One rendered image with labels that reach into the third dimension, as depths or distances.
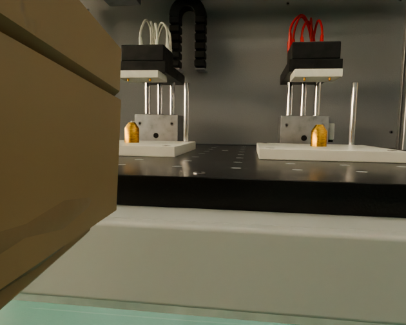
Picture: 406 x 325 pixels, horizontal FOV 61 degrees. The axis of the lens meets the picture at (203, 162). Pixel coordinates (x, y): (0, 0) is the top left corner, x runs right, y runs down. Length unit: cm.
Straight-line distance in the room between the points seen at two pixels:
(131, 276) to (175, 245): 3
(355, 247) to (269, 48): 56
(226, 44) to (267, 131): 19
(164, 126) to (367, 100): 39
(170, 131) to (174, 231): 39
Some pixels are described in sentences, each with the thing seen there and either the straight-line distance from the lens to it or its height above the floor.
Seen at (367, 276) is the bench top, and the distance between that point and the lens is 21.
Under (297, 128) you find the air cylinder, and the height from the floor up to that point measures 80.
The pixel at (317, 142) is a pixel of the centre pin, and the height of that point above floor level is 79.
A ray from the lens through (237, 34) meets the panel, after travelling 72.
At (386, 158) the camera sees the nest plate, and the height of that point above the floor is 77.
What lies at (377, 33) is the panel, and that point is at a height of 98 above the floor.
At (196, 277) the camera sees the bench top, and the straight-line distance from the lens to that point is 21.
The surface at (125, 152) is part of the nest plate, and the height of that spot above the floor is 77.
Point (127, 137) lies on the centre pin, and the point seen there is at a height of 79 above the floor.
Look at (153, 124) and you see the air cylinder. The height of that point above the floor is 81.
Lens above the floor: 80
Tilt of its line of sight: 6 degrees down
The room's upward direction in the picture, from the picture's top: 1 degrees clockwise
